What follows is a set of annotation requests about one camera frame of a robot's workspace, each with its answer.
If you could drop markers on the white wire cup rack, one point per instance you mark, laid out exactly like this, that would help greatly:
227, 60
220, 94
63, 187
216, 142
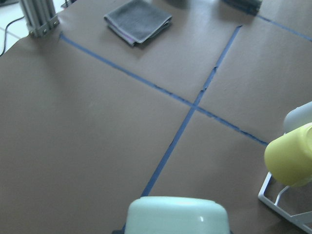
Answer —
292, 203

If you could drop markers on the grey folded cloth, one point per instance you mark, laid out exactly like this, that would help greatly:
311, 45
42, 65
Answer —
137, 21

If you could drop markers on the mint green cup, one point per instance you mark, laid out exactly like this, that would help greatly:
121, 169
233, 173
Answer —
176, 215

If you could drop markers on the grey cup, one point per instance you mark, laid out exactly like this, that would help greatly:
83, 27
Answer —
298, 117

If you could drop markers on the yellow cup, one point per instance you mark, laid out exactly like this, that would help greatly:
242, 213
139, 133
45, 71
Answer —
289, 157

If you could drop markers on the aluminium frame post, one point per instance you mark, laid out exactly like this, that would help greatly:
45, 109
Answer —
40, 16

